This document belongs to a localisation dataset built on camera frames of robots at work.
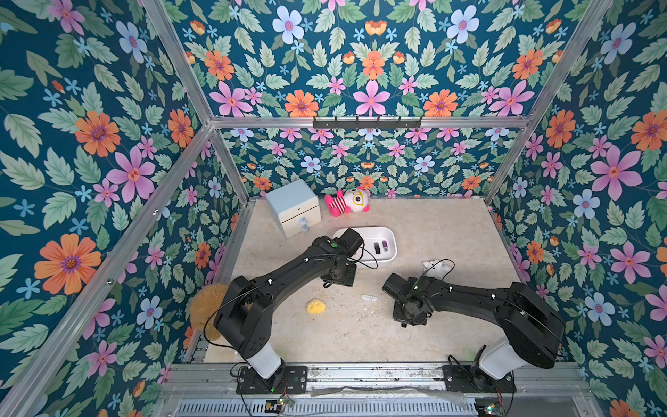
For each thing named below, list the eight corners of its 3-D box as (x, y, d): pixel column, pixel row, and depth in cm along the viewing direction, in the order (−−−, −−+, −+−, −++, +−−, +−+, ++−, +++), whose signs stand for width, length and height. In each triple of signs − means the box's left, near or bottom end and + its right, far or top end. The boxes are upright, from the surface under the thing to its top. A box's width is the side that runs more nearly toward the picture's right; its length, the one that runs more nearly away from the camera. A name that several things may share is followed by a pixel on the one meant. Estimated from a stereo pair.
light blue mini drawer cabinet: (289, 241, 107) (281, 217, 95) (274, 218, 115) (265, 194, 103) (323, 223, 113) (320, 198, 101) (307, 203, 121) (302, 178, 109)
